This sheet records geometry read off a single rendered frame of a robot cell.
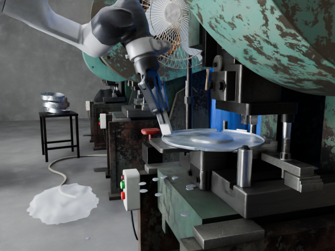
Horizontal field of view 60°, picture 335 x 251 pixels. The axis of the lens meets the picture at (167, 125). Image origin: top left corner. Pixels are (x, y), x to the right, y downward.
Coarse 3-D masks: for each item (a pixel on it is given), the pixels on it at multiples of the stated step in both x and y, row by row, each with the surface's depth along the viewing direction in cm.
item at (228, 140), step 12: (180, 132) 94; (192, 132) 94; (204, 132) 94; (216, 132) 94; (228, 132) 94; (240, 132) 93; (168, 144) 77; (180, 144) 77; (192, 144) 77; (204, 144) 77; (216, 144) 77; (228, 144) 77; (240, 144) 77; (252, 144) 77
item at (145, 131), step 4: (144, 128) 114; (148, 128) 114; (152, 128) 114; (156, 128) 114; (144, 132) 110; (148, 132) 110; (152, 132) 110; (156, 132) 110; (160, 132) 112; (152, 136) 113
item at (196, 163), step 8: (152, 144) 81; (160, 144) 78; (160, 152) 74; (168, 152) 73; (192, 152) 85; (200, 152) 79; (208, 152) 79; (216, 152) 80; (224, 152) 80; (192, 160) 85; (200, 160) 80; (208, 160) 79; (216, 160) 80; (224, 160) 81; (192, 168) 85; (200, 168) 80; (208, 168) 80; (216, 168) 80; (224, 168) 81; (192, 176) 86; (200, 176) 80; (208, 176) 80; (200, 184) 80; (208, 184) 80
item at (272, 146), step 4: (272, 140) 83; (264, 144) 81; (268, 144) 81; (272, 144) 82; (276, 144) 82; (256, 148) 80; (260, 148) 81; (264, 148) 81; (268, 148) 81; (272, 148) 82; (276, 148) 82; (236, 152) 86; (256, 152) 80; (260, 152) 81; (256, 156) 81; (260, 156) 81
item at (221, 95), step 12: (216, 60) 86; (228, 60) 81; (216, 72) 82; (228, 72) 77; (240, 72) 76; (252, 72) 76; (216, 84) 80; (228, 84) 78; (240, 84) 76; (252, 84) 77; (264, 84) 78; (276, 84) 79; (216, 96) 83; (228, 96) 78; (240, 96) 77; (252, 96) 77; (264, 96) 78; (276, 96) 79
